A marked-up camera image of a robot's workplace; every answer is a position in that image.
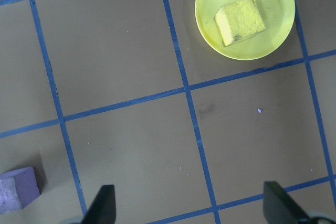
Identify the purple foam block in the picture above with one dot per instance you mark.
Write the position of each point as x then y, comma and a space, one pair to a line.
25, 187

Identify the yellow foam block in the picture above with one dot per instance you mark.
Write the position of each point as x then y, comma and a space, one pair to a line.
244, 18

